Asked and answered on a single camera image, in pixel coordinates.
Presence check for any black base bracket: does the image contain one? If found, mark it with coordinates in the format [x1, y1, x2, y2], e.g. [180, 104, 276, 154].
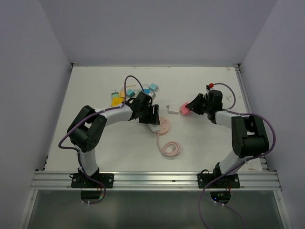
[69, 172, 114, 188]
[197, 168, 240, 189]

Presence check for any pink square plug adapter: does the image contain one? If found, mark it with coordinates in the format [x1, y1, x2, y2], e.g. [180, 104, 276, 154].
[181, 103, 191, 116]

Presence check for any aluminium front rail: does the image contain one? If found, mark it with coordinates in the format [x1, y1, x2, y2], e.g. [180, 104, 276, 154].
[30, 171, 281, 191]

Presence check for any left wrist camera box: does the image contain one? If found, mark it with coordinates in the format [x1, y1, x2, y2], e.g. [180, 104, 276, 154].
[148, 92, 156, 100]

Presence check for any left black base bracket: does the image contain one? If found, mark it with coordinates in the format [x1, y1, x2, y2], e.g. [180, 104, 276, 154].
[69, 172, 114, 188]

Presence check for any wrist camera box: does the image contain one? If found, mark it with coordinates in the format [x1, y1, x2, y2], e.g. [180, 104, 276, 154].
[206, 83, 214, 92]
[148, 92, 156, 100]

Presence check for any teal plug adapter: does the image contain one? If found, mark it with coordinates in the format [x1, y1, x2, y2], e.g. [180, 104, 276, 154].
[149, 83, 159, 92]

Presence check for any right black base bracket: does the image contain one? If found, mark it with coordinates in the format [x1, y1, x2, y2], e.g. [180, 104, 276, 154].
[197, 168, 240, 189]

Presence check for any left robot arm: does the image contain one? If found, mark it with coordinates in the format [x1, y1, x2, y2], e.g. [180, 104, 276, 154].
[67, 92, 160, 187]

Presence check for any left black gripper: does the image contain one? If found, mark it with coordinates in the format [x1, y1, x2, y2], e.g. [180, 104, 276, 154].
[138, 104, 159, 125]

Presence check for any pink power socket cluster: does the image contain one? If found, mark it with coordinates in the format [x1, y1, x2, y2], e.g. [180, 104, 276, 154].
[148, 117, 171, 135]

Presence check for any white plug adapter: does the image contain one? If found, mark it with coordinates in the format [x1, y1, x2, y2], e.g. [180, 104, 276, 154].
[166, 104, 181, 115]

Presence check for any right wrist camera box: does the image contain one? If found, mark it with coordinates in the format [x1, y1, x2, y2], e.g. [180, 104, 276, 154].
[206, 83, 214, 92]

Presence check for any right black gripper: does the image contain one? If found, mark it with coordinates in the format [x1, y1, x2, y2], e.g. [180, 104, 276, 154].
[185, 93, 211, 115]

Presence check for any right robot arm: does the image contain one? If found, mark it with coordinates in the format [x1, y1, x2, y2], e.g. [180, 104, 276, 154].
[185, 90, 269, 187]

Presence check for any green plug adapter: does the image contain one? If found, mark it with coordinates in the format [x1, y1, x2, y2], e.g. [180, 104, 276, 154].
[111, 92, 120, 99]

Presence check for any light teal usb charger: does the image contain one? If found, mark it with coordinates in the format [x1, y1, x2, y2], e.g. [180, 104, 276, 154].
[126, 89, 135, 98]

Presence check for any yellow cube power socket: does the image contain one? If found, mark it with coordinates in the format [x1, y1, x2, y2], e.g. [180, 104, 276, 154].
[111, 97, 124, 107]

